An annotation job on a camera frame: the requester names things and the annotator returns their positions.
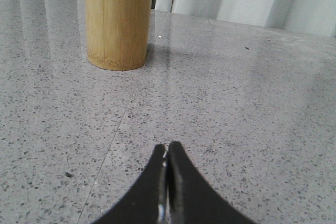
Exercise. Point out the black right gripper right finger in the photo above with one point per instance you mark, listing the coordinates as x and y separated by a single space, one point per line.
191 198

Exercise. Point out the bamboo cylinder cup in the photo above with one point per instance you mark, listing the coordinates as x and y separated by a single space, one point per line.
117 33

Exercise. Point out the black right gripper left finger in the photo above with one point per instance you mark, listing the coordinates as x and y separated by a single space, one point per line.
145 201

